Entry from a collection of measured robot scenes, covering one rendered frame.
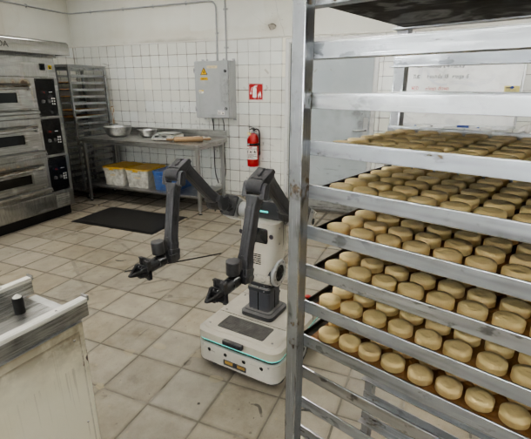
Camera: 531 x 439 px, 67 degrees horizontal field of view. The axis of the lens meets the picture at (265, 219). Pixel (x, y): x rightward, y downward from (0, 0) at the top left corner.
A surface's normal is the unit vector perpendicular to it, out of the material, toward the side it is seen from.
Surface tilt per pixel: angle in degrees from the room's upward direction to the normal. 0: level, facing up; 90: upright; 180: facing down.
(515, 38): 90
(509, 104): 90
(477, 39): 90
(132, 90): 90
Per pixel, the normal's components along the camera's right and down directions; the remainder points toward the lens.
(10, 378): 0.87, 0.15
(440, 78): -0.39, 0.29
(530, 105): -0.66, 0.23
